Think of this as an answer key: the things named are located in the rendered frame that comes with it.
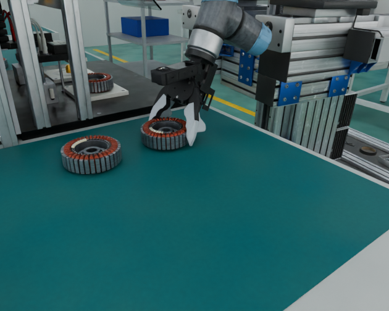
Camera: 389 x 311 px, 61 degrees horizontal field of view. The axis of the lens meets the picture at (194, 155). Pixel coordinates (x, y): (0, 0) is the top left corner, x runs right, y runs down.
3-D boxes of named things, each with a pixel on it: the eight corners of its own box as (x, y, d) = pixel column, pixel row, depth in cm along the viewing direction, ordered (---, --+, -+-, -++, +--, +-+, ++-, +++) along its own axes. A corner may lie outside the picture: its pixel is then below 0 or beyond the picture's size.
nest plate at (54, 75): (83, 69, 127) (82, 65, 126) (97, 77, 116) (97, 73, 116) (41, 74, 119) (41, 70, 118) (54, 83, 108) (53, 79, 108)
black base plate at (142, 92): (106, 64, 145) (105, 59, 144) (192, 104, 99) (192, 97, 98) (-17, 79, 120) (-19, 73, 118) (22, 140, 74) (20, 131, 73)
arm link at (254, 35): (254, 24, 88) (223, 4, 82) (280, 30, 79) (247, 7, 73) (240, 52, 90) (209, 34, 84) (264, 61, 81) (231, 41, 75)
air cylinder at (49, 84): (50, 95, 97) (47, 76, 94) (58, 102, 92) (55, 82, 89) (33, 98, 94) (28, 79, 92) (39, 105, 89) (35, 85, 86)
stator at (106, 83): (103, 81, 107) (102, 70, 105) (120, 89, 99) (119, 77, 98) (69, 87, 101) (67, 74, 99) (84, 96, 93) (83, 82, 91)
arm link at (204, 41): (212, 30, 69) (183, 26, 74) (204, 51, 70) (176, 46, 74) (229, 45, 76) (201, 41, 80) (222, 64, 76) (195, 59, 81)
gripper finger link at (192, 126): (212, 145, 74) (207, 107, 76) (198, 141, 69) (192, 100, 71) (200, 149, 75) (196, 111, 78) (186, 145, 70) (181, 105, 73)
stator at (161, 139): (166, 126, 82) (165, 111, 80) (200, 139, 76) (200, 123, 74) (131, 141, 75) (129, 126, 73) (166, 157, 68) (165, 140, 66)
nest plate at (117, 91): (108, 83, 110) (108, 79, 109) (128, 94, 99) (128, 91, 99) (62, 90, 102) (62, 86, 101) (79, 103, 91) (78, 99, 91)
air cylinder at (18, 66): (31, 78, 114) (28, 61, 111) (36, 82, 109) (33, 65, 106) (15, 79, 111) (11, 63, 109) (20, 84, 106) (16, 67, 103)
